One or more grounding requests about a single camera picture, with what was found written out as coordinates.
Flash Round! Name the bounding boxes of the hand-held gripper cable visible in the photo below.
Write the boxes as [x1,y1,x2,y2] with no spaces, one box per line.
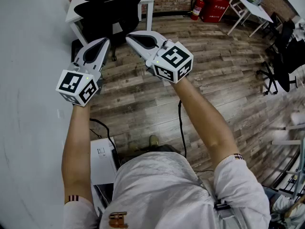
[178,100,188,158]
[89,118,120,162]

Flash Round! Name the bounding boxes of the right hand-held gripper cable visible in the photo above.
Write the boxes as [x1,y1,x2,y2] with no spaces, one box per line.
[178,100,188,158]

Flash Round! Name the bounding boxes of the red fire extinguisher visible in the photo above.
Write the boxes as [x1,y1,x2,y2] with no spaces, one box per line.
[189,0,205,21]

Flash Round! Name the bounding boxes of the black swivel chair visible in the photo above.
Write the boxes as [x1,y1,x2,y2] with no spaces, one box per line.
[256,20,305,96]
[262,12,283,40]

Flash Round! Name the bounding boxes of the left hand-held gripper cable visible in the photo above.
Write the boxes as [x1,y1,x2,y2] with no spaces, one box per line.
[89,118,120,162]

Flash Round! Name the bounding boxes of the person's right forearm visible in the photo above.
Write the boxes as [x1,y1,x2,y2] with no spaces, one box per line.
[170,79,243,170]

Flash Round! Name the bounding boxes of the person's left forearm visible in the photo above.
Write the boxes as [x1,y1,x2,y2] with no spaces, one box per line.
[61,103,94,204]

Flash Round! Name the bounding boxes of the grey shoulder strap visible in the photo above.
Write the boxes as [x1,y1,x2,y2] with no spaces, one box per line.
[197,177,246,229]

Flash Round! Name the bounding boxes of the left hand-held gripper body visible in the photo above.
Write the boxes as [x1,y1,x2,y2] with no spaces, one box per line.
[56,61,105,107]

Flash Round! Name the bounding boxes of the white boxy appliance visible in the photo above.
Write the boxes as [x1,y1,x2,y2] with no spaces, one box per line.
[90,138,119,186]

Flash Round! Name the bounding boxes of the black mesh office chair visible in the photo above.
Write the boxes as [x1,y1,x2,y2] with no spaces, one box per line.
[73,0,147,62]

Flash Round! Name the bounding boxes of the white trestle table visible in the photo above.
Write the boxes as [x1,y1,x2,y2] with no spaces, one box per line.
[226,0,274,38]

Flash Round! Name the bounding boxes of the white metal rack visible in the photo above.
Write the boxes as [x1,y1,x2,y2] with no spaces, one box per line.
[270,125,305,200]

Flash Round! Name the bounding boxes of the red metal cabinet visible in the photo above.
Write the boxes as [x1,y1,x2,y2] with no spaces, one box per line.
[199,0,230,23]

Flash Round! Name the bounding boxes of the person's white shirt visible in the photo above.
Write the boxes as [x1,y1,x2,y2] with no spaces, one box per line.
[63,151,271,229]

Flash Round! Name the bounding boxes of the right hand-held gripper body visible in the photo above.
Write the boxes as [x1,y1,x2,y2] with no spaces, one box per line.
[146,40,194,84]

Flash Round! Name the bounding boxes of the white desk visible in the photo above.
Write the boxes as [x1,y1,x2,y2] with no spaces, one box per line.
[65,0,155,48]

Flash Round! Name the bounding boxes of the person's dark trousers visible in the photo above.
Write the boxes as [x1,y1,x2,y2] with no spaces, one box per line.
[119,144,182,165]

